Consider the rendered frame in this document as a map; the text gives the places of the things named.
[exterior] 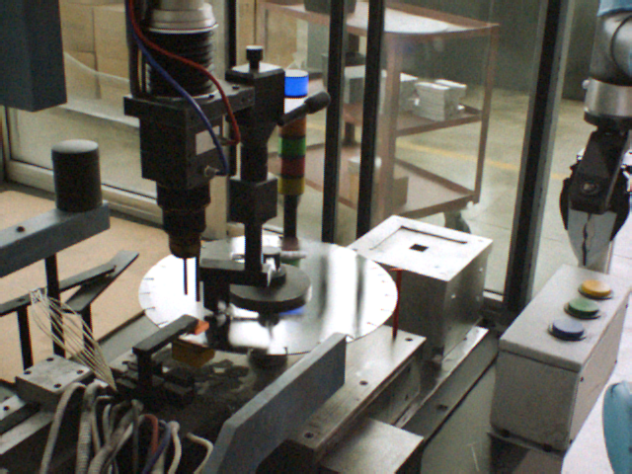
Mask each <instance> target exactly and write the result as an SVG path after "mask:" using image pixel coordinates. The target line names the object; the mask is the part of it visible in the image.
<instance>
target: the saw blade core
mask: <svg viewBox="0 0 632 474"><path fill-rule="evenodd" d="M264 238H269V239H270V243H272V245H274V246H277V247H279V248H280V250H281V251H306V254H307V257H306V259H302V260H280V263H281V264H285V265H290V266H294V267H297V268H300V269H302V270H304V271H305V272H307V273H308V274H309V277H310V278H311V291H310V293H309V295H308V297H307V298H305V299H304V300H302V301H300V302H298V303H296V304H293V305H288V306H283V307H273V308H266V307H255V306H249V305H245V304H242V303H240V302H237V301H236V300H234V299H232V298H231V307H228V308H227V307H225V308H224V309H223V310H222V311H220V312H218V313H213V312H212V311H210V310H207V309H205V308H203V292H202V282H201V281H200V282H199V295H200V302H196V258H193V259H190V260H187V277H189V295H184V288H183V260H179V259H176V258H174V257H173V256H170V257H169V258H166V259H164V260H162V261H161V262H159V263H158V264H157V265H156V266H154V267H153V268H152V269H151V270H150V271H149V272H148V273H147V274H146V275H144V278H143V280H142V281H141V283H140V286H139V290H138V301H139V305H140V307H141V309H142V311H143V313H144V314H146V316H147V317H148V319H149V320H150V321H151V322H152V323H153V324H154V325H155V326H158V328H159V329H161V328H162V327H164V326H165V325H168V324H170V323H171V322H173V321H174V320H176V319H178V318H179V316H181V315H182V314H184V313H187V314H191V315H194V316H197V318H199V319H200V320H201V321H204V322H207V323H209V328H207V329H206V330H204V331H203V332H201V333H200V334H198V335H197V336H195V335H192V334H190V335H188V334H189V333H185V334H184V335H182V336H181V337H179V338H178V340H180V339H181V338H182V341H183V342H184V341H185V340H187V339H191V341H190V342H189V344H192V345H195V346H198V347H201V348H205V349H210V350H211V349H212V348H213V347H214V346H215V344H217V345H216V346H215V347H214V348H213V350H214V351H219V352H225V353H232V354H239V355H246V354H247V353H248V348H252V350H251V356H285V351H284V349H286V350H287V354H288V355H299V354H307V353H309V352H311V351H313V350H314V349H315V348H317V347H318V346H319V345H317V344H321V343H323V342H324V341H325V340H326V339H327V337H329V336H330V335H331V334H333V333H335V332H336V331H339V332H342V333H345V334H347V335H349V336H347V344H349V343H351V342H354V341H357V340H359V339H362V337H364V336H365V335H367V334H369V333H371V332H372V331H375V330H376V329H377V327H378V328H379V327H380V326H381V325H383V324H384V323H385V322H386V321H387V319H388V318H389V316H390V314H391V312H392V311H393V309H395V306H396V303H397V290H396V286H395V284H393V282H392V280H391V278H390V277H389V274H387V275H383V276H377V274H382V273H386V271H385V270H384V269H382V268H381V267H380V266H378V265H377V264H376V263H375V262H372V261H371V260H369V259H367V258H365V257H362V256H361V255H360V254H359V253H357V252H355V251H351V250H349V249H346V248H343V247H339V246H337V245H333V244H328V243H324V242H320V241H313V242H311V240H308V239H300V238H290V237H284V241H282V237H274V236H263V239H264ZM226 241H227V242H228V243H226ZM226 241H225V240H224V239H223V240H218V241H213V242H207V243H203V244H201V247H200V257H199V262H201V260H202V259H214V260H224V261H232V260H231V254H232V253H233V252H244V237H241V238H231V239H226ZM310 242H311V244H309V243H310ZM202 248H203V249H202ZM337 248H338V249H337ZM336 249H337V250H336ZM148 293H150V294H148ZM385 295H387V297H385ZM152 308H155V309H152ZM367 324H370V325H367ZM186 335H187V336H186Z"/></svg>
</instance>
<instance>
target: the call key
mask: <svg viewBox="0 0 632 474"><path fill-rule="evenodd" d="M582 291H584V292H587V293H589V294H592V295H597V296H605V295H609V294H610V293H611V286H610V285H609V284H607V283H605V282H603V281H599V280H587V281H584V282H583V285H582Z"/></svg>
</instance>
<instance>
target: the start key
mask: <svg viewBox="0 0 632 474"><path fill-rule="evenodd" d="M568 309H569V310H570V311H572V312H574V313H576V314H579V315H585V316H591V315H594V314H596V313H597V309H598V306H597V304H596V303H594V302H593V301H590V300H587V299H581V298H576V299H572V300H570V302H569V306H568Z"/></svg>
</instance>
